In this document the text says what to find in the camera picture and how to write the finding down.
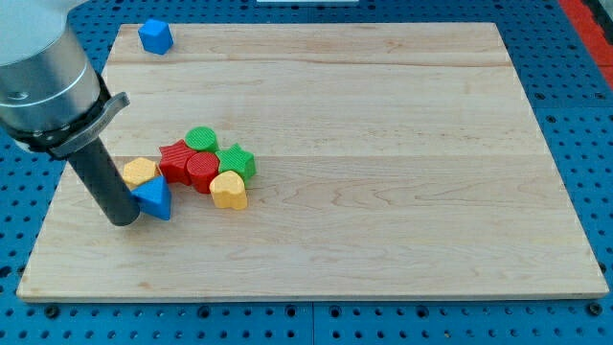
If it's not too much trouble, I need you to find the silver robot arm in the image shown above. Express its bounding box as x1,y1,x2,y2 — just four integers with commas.
1,0,129,159

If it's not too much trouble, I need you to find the blue cube block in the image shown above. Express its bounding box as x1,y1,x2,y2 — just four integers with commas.
138,18,173,56

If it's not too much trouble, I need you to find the green star block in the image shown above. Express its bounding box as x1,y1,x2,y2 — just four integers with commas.
216,144,257,182

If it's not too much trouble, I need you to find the yellow heart block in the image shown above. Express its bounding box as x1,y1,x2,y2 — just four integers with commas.
209,171,248,210

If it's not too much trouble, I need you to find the wooden board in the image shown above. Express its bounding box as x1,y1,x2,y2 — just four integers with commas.
17,22,609,303

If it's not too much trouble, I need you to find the red cylinder block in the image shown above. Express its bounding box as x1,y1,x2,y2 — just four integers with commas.
186,151,219,194

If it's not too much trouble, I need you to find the green cylinder block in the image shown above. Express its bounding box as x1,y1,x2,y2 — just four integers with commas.
184,126,219,152

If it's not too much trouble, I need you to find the red star block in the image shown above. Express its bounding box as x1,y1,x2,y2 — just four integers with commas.
159,139,196,186

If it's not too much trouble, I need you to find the blue triangle block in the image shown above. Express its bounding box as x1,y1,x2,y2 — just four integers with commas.
131,176,171,220

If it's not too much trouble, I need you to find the yellow hexagon block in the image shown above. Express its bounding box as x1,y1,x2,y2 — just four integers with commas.
122,157,160,190

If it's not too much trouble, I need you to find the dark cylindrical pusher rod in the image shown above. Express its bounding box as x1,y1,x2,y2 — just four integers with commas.
68,138,140,226

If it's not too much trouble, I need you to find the red mat strip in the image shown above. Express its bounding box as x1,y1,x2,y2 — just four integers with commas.
558,0,612,86

